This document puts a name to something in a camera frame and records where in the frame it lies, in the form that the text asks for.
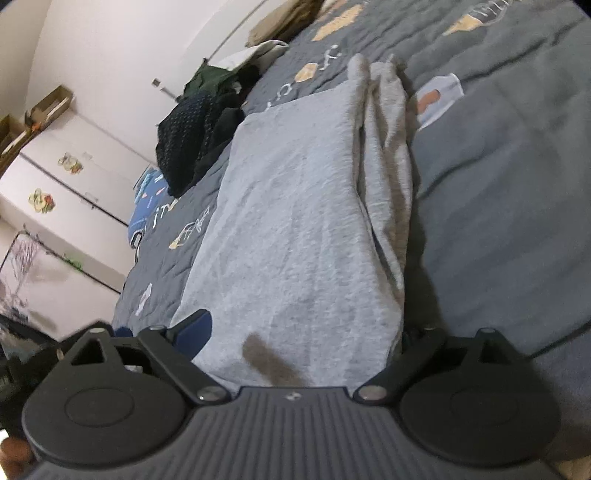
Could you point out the person's left hand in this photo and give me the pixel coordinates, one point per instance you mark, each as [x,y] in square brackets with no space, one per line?
[11,454]

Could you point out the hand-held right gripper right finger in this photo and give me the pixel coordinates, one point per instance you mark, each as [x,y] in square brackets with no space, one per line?
[415,351]

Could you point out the brown folded cloth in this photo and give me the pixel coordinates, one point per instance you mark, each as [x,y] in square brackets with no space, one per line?
[286,18]

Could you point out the grey printed quilt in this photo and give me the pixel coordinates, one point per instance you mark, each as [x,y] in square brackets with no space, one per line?
[485,184]

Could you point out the dark patterned garment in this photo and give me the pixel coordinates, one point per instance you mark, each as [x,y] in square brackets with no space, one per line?
[184,129]

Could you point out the dark green garment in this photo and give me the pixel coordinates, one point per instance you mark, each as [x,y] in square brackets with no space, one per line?
[210,78]

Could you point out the white wardrobe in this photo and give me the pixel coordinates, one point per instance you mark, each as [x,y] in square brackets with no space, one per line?
[69,184]

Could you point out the grey t-shirt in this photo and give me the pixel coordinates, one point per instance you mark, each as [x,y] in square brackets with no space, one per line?
[286,230]

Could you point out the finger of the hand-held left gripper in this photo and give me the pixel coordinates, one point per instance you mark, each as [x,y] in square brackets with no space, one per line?
[123,331]

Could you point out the white cloth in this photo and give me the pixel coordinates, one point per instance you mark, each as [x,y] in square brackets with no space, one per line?
[258,53]

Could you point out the black garment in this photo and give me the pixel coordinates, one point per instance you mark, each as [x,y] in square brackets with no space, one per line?
[221,134]

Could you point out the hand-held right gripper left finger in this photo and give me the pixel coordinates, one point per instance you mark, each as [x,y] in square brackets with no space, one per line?
[196,330]

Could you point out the dried branches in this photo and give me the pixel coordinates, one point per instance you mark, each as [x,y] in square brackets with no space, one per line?
[23,258]

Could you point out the blue printed blanket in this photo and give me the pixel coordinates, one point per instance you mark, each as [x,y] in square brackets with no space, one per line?
[145,198]

